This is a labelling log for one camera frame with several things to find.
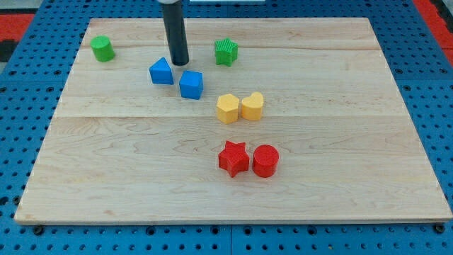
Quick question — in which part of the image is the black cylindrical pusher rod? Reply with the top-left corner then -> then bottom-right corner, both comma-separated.
159,0 -> 189,66

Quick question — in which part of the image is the light wooden board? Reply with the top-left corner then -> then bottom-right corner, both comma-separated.
15,18 -> 452,225

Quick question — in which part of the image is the red star block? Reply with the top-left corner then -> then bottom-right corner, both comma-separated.
218,140 -> 250,178

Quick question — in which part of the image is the yellow heart block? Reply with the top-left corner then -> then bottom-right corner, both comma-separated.
241,92 -> 264,120

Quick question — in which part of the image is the yellow hexagon block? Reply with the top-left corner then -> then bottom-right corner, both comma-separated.
216,93 -> 239,124

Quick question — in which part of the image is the red cylinder block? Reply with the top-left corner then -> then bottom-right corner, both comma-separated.
252,144 -> 280,178

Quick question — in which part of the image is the green star block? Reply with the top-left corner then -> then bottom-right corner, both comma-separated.
214,38 -> 238,67

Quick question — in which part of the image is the blue cube block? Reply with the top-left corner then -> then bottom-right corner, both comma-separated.
179,70 -> 204,100

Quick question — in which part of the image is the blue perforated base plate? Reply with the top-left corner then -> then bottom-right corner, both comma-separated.
1,1 -> 452,254

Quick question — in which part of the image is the green cylinder block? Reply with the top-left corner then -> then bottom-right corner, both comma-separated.
90,35 -> 115,62

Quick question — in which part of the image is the blue triangle block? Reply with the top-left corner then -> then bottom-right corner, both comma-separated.
149,57 -> 174,85

